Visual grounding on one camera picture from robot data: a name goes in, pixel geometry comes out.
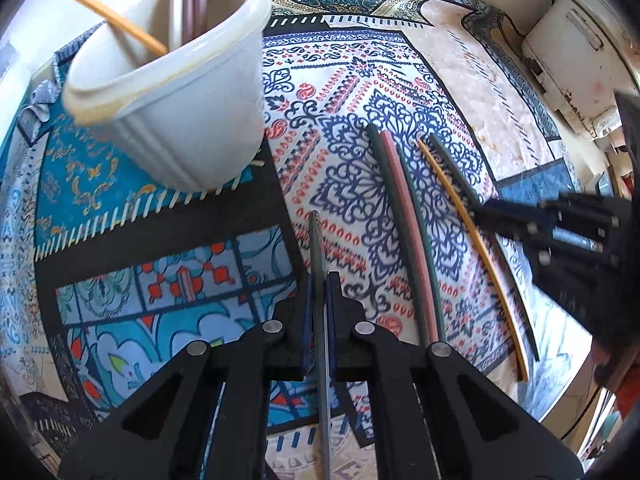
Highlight white ceramic utensil cup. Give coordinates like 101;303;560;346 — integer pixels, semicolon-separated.
62;0;273;193

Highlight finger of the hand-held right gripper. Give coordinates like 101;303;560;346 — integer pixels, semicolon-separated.
476;216;547;252
472;198;562;227

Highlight grey metal chopstick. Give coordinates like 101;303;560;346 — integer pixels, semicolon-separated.
308;210;333;480

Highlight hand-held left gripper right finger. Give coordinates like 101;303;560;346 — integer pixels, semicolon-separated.
325;271;586;480

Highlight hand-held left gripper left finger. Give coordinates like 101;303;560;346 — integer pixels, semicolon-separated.
57;272;314;480

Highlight person's right forearm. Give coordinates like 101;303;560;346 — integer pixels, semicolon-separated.
595;340;640;416

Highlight white rice cooker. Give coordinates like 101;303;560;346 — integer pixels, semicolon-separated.
520;0;640;153

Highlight white chopstick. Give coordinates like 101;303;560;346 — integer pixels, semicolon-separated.
170;0;188;52

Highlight dark green chopstick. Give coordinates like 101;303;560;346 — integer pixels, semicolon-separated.
366;124;433;347
429;134;541;362
400;160;448;345

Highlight yellow chopstick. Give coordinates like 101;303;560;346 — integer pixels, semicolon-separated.
42;0;168;57
417;139;530;382

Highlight patterned patchwork mat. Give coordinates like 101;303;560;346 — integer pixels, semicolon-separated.
0;0;601;480

